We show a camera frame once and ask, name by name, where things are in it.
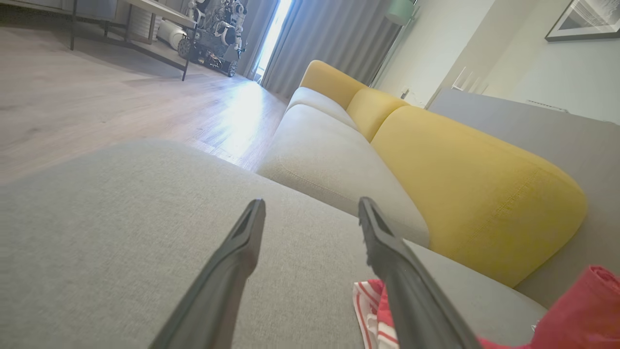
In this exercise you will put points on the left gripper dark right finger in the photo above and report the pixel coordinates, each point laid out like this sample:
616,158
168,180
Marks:
411,300

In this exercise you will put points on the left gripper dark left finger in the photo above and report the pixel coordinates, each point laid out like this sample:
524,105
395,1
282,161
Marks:
218,291

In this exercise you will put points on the red basketball jersey white trim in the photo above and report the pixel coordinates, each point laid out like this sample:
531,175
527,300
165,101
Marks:
581,315

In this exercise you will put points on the large yellow back cushion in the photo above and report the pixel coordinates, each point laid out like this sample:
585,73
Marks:
484,194

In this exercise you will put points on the light grey sofa seat cushion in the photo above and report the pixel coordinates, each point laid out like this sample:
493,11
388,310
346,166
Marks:
329,165
315,99

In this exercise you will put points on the wheeled robot with white parts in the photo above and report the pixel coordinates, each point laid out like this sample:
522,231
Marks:
218,34

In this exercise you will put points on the white round appliance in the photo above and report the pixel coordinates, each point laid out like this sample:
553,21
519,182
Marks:
170,34

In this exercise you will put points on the grey curtain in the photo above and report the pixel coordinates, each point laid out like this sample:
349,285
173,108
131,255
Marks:
329,43

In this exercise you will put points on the white slatted basket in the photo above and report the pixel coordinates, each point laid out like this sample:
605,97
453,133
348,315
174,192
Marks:
143,24

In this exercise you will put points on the table with black metal legs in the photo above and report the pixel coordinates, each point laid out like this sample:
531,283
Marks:
160,9

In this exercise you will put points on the pale green lamp shade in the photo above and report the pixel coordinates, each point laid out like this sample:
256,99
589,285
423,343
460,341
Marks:
399,10

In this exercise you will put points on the black framed picture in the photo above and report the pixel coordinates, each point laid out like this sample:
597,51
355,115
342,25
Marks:
591,17

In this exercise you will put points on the white wall socket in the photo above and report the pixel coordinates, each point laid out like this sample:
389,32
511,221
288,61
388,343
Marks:
405,92

